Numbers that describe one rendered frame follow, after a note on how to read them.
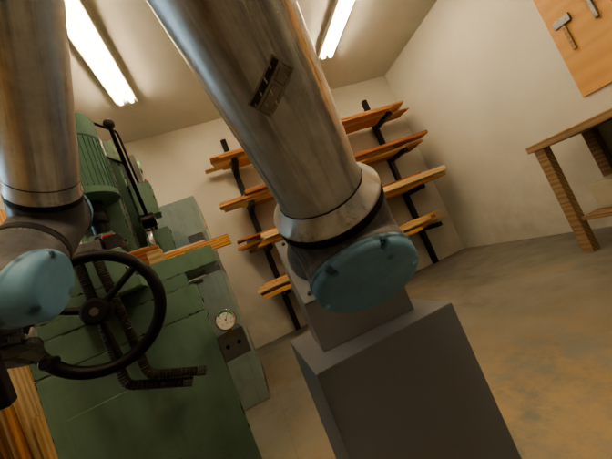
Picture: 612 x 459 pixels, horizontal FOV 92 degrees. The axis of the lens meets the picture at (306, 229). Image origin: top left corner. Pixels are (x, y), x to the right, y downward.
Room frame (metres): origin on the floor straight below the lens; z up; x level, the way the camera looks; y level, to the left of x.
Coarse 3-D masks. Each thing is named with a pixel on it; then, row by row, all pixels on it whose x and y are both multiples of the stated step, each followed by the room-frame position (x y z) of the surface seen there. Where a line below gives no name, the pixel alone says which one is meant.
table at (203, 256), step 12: (192, 252) 0.93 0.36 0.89; (204, 252) 0.95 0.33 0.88; (156, 264) 0.89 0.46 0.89; (168, 264) 0.90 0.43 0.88; (180, 264) 0.92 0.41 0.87; (192, 264) 0.93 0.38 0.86; (204, 264) 0.94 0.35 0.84; (168, 276) 0.90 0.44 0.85; (132, 288) 0.78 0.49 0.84; (72, 300) 0.73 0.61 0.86; (84, 300) 0.73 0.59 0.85; (36, 324) 0.77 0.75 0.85
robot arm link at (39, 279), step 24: (0, 240) 0.35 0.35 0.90; (24, 240) 0.36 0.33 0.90; (48, 240) 0.38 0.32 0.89; (0, 264) 0.32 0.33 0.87; (24, 264) 0.33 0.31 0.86; (48, 264) 0.35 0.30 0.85; (0, 288) 0.31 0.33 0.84; (24, 288) 0.32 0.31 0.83; (48, 288) 0.35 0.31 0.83; (72, 288) 0.40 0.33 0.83; (0, 312) 0.32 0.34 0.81; (24, 312) 0.33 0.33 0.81; (48, 312) 0.35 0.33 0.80
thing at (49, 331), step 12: (180, 276) 0.91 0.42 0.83; (144, 288) 0.87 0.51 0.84; (168, 288) 0.89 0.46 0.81; (132, 300) 0.85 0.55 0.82; (144, 300) 0.87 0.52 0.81; (48, 324) 0.78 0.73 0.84; (60, 324) 0.79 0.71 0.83; (72, 324) 0.80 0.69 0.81; (84, 324) 0.81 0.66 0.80; (48, 336) 0.77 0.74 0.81
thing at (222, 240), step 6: (228, 234) 1.13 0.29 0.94; (210, 240) 1.11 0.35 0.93; (216, 240) 1.11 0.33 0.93; (222, 240) 1.12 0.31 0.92; (228, 240) 1.13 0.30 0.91; (192, 246) 1.08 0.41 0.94; (216, 246) 1.11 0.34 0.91; (222, 246) 1.13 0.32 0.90; (174, 252) 1.05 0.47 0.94; (180, 252) 1.06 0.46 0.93; (168, 258) 1.05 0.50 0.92
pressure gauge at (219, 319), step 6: (222, 312) 0.88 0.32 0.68; (228, 312) 0.89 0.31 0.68; (234, 312) 0.89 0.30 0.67; (216, 318) 0.87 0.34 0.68; (222, 318) 0.88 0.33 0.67; (228, 318) 0.89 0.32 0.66; (234, 318) 0.89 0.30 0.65; (216, 324) 0.87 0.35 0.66; (222, 324) 0.88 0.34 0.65; (228, 324) 0.88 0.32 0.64; (234, 324) 0.89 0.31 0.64; (222, 330) 0.87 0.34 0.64; (228, 330) 0.88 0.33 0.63
